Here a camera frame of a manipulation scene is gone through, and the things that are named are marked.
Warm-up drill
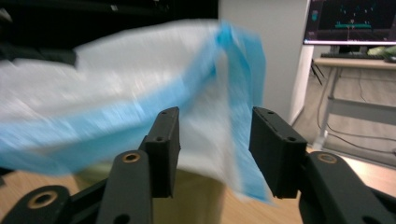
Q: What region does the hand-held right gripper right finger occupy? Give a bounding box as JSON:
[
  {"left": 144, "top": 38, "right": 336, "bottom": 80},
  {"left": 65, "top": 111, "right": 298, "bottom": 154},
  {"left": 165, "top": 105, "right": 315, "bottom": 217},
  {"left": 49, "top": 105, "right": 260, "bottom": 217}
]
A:
[{"left": 247, "top": 106, "right": 309, "bottom": 200}]

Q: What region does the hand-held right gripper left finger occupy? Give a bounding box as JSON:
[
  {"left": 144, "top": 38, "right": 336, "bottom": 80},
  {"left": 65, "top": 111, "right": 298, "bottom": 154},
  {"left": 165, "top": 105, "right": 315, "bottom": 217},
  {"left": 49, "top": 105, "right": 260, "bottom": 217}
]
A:
[{"left": 138, "top": 106, "right": 182, "bottom": 199}]

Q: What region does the white bag with blue edge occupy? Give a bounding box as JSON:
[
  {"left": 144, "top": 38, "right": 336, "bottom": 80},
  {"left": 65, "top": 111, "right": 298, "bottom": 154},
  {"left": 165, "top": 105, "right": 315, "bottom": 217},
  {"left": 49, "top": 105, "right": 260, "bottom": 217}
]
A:
[{"left": 0, "top": 19, "right": 274, "bottom": 204}]

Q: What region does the white cabinet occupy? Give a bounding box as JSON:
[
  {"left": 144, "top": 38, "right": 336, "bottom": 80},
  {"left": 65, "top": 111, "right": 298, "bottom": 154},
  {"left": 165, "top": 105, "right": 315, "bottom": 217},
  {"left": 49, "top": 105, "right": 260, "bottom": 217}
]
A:
[{"left": 218, "top": 0, "right": 316, "bottom": 125}]

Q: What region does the black keyboard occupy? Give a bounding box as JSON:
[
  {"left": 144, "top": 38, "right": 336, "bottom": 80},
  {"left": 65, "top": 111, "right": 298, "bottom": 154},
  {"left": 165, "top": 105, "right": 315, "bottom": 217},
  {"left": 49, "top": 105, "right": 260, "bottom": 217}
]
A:
[{"left": 320, "top": 51, "right": 387, "bottom": 61}]

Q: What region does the green object on desk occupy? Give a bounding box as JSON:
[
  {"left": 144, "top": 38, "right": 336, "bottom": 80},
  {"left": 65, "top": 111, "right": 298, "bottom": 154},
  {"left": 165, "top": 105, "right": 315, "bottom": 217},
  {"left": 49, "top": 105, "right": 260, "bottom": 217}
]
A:
[{"left": 367, "top": 45, "right": 396, "bottom": 59}]

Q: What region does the dark curtain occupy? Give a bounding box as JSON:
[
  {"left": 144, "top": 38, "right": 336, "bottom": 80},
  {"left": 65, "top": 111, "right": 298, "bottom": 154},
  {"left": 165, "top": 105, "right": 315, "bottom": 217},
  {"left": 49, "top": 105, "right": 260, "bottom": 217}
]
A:
[{"left": 0, "top": 0, "right": 219, "bottom": 50}]

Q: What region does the computer monitor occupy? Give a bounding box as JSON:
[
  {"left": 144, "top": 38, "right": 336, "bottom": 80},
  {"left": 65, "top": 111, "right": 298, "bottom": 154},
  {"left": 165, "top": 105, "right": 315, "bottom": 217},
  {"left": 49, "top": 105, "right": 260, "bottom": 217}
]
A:
[{"left": 303, "top": 0, "right": 396, "bottom": 47}]

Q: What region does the thin black floor cable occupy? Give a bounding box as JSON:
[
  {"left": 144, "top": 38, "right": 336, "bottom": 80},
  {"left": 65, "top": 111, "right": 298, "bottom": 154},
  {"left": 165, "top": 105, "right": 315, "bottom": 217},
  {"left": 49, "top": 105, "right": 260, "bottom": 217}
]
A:
[{"left": 317, "top": 69, "right": 396, "bottom": 147}]

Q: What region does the desk with white metal frame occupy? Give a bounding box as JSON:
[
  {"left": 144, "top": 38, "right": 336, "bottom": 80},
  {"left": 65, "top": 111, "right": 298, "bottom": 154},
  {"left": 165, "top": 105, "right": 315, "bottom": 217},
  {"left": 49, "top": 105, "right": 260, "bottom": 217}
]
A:
[{"left": 312, "top": 57, "right": 396, "bottom": 157}]

